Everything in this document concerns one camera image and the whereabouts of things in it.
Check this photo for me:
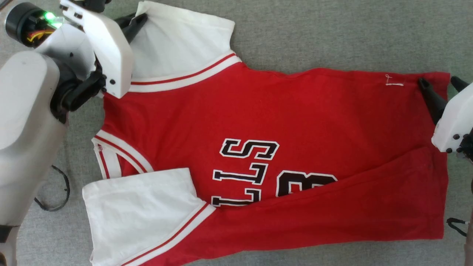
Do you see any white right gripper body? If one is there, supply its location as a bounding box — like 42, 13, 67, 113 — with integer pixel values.
431, 82, 473, 154

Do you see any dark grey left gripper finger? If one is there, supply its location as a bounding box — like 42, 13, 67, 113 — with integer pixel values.
114, 13, 149, 43

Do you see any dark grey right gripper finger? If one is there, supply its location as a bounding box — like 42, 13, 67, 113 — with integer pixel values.
450, 75, 468, 92
418, 76, 448, 125

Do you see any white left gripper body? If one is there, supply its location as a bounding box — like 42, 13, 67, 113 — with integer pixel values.
35, 0, 134, 99

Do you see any red and white jersey shirt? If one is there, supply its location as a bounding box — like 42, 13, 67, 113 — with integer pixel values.
82, 0, 451, 266

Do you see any black cylinder with green light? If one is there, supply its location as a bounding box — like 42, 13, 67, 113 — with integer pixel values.
4, 2, 62, 48

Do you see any grey fabric sofa seat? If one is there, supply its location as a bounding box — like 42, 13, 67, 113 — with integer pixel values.
0, 0, 473, 266

